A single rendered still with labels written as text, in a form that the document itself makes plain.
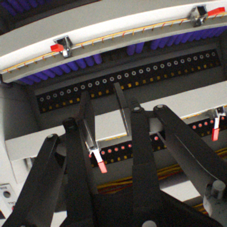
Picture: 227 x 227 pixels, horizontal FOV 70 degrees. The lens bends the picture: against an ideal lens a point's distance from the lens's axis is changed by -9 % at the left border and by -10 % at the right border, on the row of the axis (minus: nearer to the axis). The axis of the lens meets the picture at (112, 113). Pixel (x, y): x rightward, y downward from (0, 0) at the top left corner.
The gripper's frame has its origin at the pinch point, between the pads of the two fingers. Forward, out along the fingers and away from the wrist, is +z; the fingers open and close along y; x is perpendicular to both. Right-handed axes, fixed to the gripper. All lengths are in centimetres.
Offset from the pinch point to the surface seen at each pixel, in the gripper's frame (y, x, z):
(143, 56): 11.5, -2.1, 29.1
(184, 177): 14.8, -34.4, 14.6
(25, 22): -16.6, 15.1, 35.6
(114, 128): -0.1, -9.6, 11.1
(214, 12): 21.0, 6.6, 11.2
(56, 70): -9.8, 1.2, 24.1
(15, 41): -13.4, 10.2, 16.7
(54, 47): -5.1, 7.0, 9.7
